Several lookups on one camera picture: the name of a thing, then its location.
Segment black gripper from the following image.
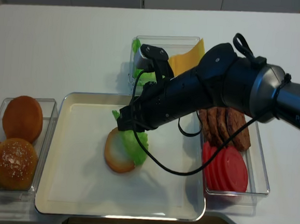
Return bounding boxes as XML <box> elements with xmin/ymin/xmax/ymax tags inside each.
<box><xmin>117</xmin><ymin>71</ymin><xmax>214</xmax><ymax>132</ymax></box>

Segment green lettuce leaf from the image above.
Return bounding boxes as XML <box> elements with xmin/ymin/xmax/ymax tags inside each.
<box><xmin>112</xmin><ymin>110</ymin><xmax>149</xmax><ymax>166</ymax></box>
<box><xmin>129</xmin><ymin>37</ymin><xmax>156</xmax><ymax>87</ymax></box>

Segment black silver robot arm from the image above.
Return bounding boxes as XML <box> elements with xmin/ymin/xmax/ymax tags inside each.
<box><xmin>117</xmin><ymin>43</ymin><xmax>300</xmax><ymax>132</ymax></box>

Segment green lettuce leaf in container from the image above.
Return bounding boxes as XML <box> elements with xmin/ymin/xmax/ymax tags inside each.
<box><xmin>129</xmin><ymin>37</ymin><xmax>156</xmax><ymax>87</ymax></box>

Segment stacked yellow cheese slices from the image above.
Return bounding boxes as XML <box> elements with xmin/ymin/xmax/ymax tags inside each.
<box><xmin>168</xmin><ymin>54</ymin><xmax>201</xmax><ymax>76</ymax></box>

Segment upright yellow cheese slice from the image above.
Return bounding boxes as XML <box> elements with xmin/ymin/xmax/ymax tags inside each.
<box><xmin>181</xmin><ymin>38</ymin><xmax>205</xmax><ymax>65</ymax></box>

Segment clear lettuce cheese container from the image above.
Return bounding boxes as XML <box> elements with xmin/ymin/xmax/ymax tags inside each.
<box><xmin>128</xmin><ymin>35</ymin><xmax>200</xmax><ymax>93</ymax></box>

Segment brown patty leftmost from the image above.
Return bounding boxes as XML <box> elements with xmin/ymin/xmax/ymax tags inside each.
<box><xmin>199</xmin><ymin>109</ymin><xmax>212</xmax><ymax>143</ymax></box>

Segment brown patty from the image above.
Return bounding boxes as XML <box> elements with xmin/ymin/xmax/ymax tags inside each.
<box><xmin>199</xmin><ymin>109</ymin><xmax>212</xmax><ymax>143</ymax></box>
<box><xmin>207</xmin><ymin>107</ymin><xmax>223</xmax><ymax>147</ymax></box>
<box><xmin>223</xmin><ymin>107</ymin><xmax>254</xmax><ymax>153</ymax></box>
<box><xmin>216</xmin><ymin>107</ymin><xmax>229</xmax><ymax>142</ymax></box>

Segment bottom bun half on tray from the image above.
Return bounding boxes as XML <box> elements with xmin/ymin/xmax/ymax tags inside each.
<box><xmin>104</xmin><ymin>128</ymin><xmax>135</xmax><ymax>174</ymax></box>

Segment brown patty rightmost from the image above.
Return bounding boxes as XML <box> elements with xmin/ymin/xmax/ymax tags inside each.
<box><xmin>223</xmin><ymin>107</ymin><xmax>254</xmax><ymax>153</ymax></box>

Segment red tomato slice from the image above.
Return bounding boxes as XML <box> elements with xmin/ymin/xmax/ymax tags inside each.
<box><xmin>220</xmin><ymin>146</ymin><xmax>248</xmax><ymax>192</ymax></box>
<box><xmin>202</xmin><ymin>141</ymin><xmax>212</xmax><ymax>190</ymax></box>
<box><xmin>208</xmin><ymin>157</ymin><xmax>220</xmax><ymax>191</ymax></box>
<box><xmin>215</xmin><ymin>148</ymin><xmax>228</xmax><ymax>191</ymax></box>

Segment red tomato slice leftmost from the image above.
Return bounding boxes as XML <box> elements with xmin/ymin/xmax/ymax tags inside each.
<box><xmin>202</xmin><ymin>141</ymin><xmax>212</xmax><ymax>190</ymax></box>

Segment red tomato slice front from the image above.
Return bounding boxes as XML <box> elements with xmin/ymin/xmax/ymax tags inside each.
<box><xmin>220</xmin><ymin>146</ymin><xmax>248</xmax><ymax>192</ymax></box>

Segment clear patty tomato container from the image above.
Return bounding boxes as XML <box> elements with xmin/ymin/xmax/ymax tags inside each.
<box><xmin>203</xmin><ymin>122</ymin><xmax>270</xmax><ymax>205</ymax></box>

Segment clear bun container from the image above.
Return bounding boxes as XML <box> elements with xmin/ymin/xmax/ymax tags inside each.
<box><xmin>0</xmin><ymin>98</ymin><xmax>57</xmax><ymax>192</ymax></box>

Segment white rectangular tray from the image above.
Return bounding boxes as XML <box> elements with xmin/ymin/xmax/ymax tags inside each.
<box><xmin>35</xmin><ymin>93</ymin><xmax>206</xmax><ymax>221</ymax></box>

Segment plain brown bun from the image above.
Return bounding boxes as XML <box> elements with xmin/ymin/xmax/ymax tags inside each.
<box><xmin>2</xmin><ymin>96</ymin><xmax>43</xmax><ymax>144</ymax></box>

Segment sesame bun front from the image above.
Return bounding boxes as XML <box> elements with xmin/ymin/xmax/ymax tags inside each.
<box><xmin>0</xmin><ymin>138</ymin><xmax>38</xmax><ymax>190</ymax></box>

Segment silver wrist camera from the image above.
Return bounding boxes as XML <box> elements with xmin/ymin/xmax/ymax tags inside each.
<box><xmin>132</xmin><ymin>43</ymin><xmax>177</xmax><ymax>80</ymax></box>

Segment black cable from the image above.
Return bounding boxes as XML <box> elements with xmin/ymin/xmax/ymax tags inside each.
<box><xmin>124</xmin><ymin>25</ymin><xmax>296</xmax><ymax>183</ymax></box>

